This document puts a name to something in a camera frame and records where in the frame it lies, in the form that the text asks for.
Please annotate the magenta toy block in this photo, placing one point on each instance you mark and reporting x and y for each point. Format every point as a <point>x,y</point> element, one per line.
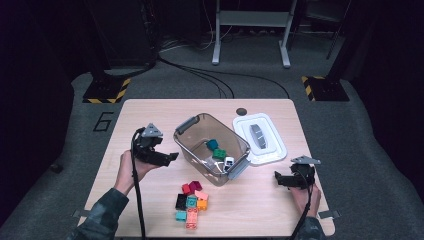
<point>196,185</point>

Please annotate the person's right hand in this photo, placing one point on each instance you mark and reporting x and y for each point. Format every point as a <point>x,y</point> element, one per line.
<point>303,201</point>

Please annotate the teal studded toy block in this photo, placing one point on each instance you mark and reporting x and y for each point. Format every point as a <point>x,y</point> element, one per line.
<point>191,201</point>

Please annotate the black toy block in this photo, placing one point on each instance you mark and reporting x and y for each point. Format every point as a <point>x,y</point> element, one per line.
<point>181,202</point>

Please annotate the dark blue toy block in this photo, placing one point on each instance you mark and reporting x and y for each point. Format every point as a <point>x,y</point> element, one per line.
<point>212,144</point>

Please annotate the white toy car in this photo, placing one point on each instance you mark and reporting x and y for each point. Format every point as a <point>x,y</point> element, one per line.
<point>229,163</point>

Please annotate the small turquoise toy block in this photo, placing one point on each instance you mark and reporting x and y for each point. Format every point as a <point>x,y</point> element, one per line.
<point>181,216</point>

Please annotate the orange toy block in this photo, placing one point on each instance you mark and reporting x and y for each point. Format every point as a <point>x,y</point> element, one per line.
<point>202,204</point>

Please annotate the white box lid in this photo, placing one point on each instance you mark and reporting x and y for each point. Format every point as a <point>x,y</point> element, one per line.
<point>266,156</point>

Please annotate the pink toy block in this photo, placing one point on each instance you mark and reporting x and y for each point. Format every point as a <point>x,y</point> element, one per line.
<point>201,195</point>

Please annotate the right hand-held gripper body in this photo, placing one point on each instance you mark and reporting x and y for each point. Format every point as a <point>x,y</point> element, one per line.
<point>301,178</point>

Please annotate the green toy block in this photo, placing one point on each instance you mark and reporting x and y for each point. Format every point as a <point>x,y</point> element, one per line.
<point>219,154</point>

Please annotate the grey tape strip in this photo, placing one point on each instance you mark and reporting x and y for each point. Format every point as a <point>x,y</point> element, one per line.
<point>330,214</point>
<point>80,213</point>

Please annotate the long salmon toy block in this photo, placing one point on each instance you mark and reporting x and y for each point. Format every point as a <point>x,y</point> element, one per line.
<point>191,219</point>

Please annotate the dark cabinet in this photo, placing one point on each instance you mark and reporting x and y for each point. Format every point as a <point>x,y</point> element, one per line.
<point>123,33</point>

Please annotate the person's left hand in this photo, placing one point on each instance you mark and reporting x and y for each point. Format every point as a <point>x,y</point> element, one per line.
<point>128,173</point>

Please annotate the black base with striped tape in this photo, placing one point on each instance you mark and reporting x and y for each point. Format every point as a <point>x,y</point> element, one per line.
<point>105,90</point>
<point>328,88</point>

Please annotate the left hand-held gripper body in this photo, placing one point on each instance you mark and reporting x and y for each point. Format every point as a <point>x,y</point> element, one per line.
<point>146,150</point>

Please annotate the red toy block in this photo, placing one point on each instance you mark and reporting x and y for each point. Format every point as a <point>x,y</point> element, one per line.
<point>186,189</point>

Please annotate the white metal stand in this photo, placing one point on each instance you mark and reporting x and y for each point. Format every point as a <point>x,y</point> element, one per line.
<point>253,18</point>

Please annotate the translucent brown storage box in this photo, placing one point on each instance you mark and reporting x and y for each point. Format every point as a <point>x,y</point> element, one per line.
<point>190,140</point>

